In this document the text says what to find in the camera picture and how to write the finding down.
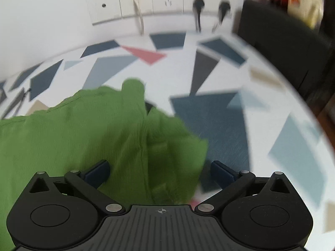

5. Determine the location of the green ribbed knit top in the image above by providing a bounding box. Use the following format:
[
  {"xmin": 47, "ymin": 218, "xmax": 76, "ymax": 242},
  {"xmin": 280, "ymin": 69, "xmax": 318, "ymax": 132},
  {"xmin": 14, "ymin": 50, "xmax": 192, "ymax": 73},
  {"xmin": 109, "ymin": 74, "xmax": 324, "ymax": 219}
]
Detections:
[{"xmin": 1, "ymin": 79, "xmax": 208, "ymax": 250}]

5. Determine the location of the geometric pattern table cover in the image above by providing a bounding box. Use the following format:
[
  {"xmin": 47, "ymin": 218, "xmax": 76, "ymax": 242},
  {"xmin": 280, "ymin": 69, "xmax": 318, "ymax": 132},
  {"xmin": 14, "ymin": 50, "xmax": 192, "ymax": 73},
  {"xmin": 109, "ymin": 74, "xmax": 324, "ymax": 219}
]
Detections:
[{"xmin": 1, "ymin": 32, "xmax": 334, "ymax": 250}]

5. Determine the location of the black cabinet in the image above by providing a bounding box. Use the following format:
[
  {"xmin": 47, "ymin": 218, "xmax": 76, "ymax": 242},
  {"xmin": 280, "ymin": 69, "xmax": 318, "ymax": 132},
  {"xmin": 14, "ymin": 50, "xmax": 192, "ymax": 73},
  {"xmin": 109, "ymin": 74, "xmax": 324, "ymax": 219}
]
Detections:
[{"xmin": 237, "ymin": 0, "xmax": 333, "ymax": 99}]

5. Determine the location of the black plug right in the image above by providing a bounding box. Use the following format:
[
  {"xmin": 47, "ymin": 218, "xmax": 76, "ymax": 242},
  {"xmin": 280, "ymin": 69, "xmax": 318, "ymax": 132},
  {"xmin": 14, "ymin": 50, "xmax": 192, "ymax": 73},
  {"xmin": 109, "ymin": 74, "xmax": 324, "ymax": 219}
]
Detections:
[{"xmin": 212, "ymin": 0, "xmax": 231, "ymax": 33}]

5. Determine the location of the black plug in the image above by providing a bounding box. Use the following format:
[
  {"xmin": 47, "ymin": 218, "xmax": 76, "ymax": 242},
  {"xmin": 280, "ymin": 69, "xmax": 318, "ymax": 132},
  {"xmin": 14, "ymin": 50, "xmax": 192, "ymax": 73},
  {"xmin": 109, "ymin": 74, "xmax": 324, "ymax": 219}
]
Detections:
[
  {"xmin": 192, "ymin": 0, "xmax": 205, "ymax": 33},
  {"xmin": 212, "ymin": 0, "xmax": 231, "ymax": 33}
]

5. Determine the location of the black plug left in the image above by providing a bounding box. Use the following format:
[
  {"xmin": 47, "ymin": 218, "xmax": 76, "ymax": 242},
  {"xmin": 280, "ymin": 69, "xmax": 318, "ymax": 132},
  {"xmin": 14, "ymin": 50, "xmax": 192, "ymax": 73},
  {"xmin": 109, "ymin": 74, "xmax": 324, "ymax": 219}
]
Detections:
[{"xmin": 192, "ymin": 0, "xmax": 205, "ymax": 33}]

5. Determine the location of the white network cable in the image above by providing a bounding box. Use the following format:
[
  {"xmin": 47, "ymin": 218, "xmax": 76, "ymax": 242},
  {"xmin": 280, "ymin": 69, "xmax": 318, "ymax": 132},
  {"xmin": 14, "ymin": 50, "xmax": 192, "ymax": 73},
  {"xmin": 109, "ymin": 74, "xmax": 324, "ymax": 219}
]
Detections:
[{"xmin": 132, "ymin": 0, "xmax": 146, "ymax": 36}]

